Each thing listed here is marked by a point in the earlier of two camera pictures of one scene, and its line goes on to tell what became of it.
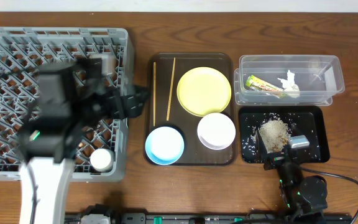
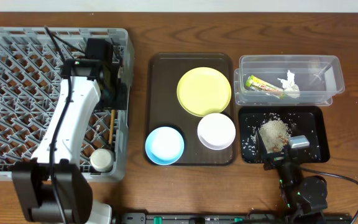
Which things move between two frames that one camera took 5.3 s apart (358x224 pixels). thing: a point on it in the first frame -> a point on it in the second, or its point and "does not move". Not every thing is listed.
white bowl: [215, 131] does not move
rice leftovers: [275, 134] does not move
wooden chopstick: [154, 92] -> [112, 124]
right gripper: [277, 156] does not move
